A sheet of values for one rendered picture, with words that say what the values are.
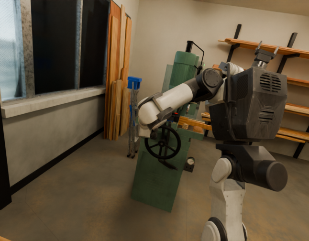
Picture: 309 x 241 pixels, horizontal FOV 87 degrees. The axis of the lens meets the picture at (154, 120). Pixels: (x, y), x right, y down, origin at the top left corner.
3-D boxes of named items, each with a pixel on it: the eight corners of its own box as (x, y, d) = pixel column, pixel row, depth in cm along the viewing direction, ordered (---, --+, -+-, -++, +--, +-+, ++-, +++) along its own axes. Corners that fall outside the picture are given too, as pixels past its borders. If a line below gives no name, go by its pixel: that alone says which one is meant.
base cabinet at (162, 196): (129, 198, 173) (139, 138, 151) (145, 169, 227) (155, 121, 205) (171, 213, 165) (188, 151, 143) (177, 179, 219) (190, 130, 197)
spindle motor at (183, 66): (167, 88, 141) (174, 49, 131) (170, 86, 157) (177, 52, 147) (187, 93, 137) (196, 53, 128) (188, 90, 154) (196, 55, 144)
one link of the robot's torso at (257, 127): (300, 146, 71) (297, 67, 75) (239, 143, 60) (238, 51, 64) (243, 143, 99) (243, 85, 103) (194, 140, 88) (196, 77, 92)
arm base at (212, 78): (222, 99, 71) (228, 77, 74) (198, 85, 68) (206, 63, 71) (201, 106, 85) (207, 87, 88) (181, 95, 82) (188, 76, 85)
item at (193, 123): (147, 114, 160) (148, 110, 158) (148, 114, 161) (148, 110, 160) (212, 130, 149) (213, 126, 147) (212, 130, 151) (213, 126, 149)
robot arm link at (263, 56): (278, 53, 103) (270, 71, 105) (271, 58, 113) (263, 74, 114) (258, 46, 106) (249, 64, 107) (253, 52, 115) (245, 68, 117)
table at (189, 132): (131, 126, 139) (132, 119, 137) (142, 117, 168) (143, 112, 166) (203, 145, 129) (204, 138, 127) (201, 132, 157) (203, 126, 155)
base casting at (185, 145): (140, 138, 151) (142, 129, 148) (155, 121, 205) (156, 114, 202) (188, 151, 143) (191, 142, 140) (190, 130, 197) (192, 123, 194)
